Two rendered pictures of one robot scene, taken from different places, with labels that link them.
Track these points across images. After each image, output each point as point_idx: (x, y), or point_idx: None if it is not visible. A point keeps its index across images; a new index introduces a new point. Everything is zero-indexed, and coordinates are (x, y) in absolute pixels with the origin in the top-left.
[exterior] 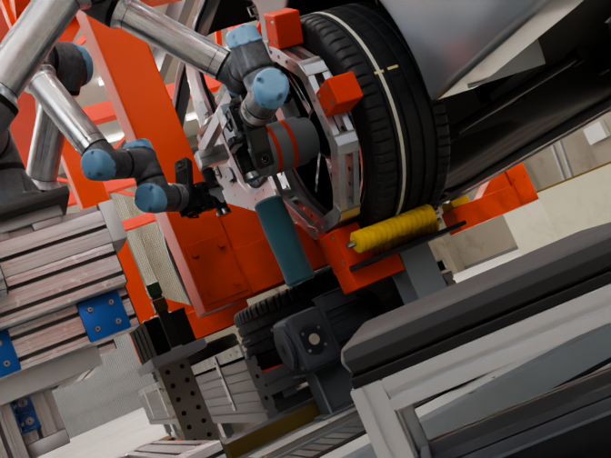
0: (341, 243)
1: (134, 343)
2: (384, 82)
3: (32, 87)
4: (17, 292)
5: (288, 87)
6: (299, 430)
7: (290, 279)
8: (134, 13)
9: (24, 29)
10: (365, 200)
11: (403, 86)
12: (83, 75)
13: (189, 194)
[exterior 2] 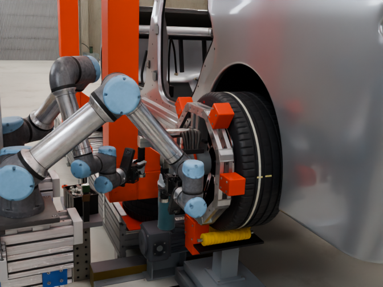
0: (195, 231)
1: (64, 193)
2: (259, 184)
3: (58, 99)
4: (12, 264)
5: (204, 212)
6: (132, 279)
7: (161, 226)
8: (137, 115)
9: (66, 136)
10: (218, 218)
11: (268, 188)
12: (91, 82)
13: (126, 179)
